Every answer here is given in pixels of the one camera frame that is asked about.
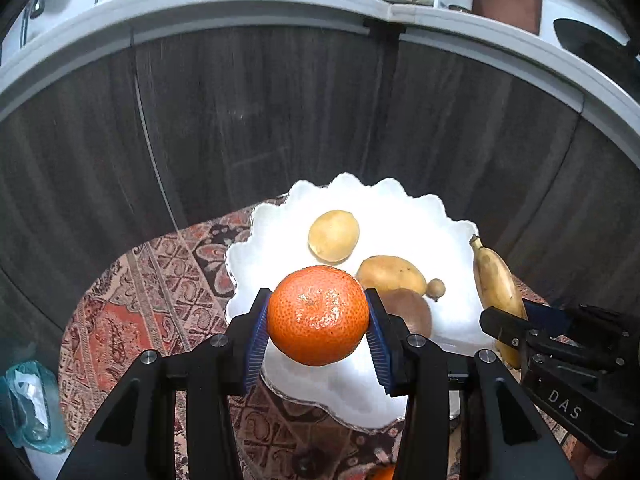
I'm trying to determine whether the large brown round fruit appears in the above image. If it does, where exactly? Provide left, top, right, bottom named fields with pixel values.
left=380, top=287, right=433, bottom=338

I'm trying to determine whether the patterned red tablecloth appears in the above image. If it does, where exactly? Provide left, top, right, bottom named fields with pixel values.
left=57, top=200, right=591, bottom=480

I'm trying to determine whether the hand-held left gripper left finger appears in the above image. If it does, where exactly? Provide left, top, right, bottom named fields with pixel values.
left=57, top=287, right=273, bottom=480

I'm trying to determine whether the round yellow mango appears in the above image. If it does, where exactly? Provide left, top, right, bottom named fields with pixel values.
left=308, top=210, right=361, bottom=263

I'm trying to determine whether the yellow banana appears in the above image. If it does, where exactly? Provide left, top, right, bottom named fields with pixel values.
left=469, top=234, right=529, bottom=370

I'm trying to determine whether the white kitchen countertop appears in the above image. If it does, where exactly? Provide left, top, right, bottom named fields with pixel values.
left=0, top=0, right=640, bottom=168

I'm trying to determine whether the steel kitchen faucet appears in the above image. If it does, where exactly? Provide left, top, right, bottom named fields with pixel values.
left=20, top=0, right=48, bottom=48

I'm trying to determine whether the long yellow mango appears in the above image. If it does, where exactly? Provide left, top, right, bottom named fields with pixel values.
left=355, top=255, right=428, bottom=297

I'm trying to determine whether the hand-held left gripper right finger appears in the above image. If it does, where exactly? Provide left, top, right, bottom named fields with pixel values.
left=364, top=287, right=576, bottom=480

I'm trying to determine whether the white scalloped bowl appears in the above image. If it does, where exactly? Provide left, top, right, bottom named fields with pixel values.
left=223, top=172, right=501, bottom=428

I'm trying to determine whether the teal plastic bag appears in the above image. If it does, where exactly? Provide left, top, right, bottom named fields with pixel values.
left=0, top=360, right=71, bottom=453

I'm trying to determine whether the large orange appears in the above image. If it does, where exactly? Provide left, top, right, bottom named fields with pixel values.
left=266, top=265, right=371, bottom=367

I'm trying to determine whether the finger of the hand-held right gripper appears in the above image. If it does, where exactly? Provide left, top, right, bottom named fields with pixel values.
left=522, top=300, right=576, bottom=335
left=480, top=306, right=538, bottom=348

